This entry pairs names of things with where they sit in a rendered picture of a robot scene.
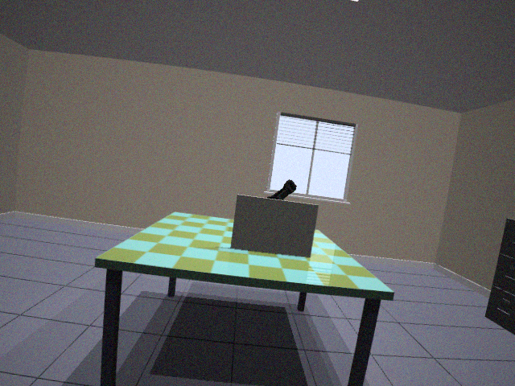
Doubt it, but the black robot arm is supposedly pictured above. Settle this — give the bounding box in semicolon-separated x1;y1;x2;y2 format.
272;179;297;200

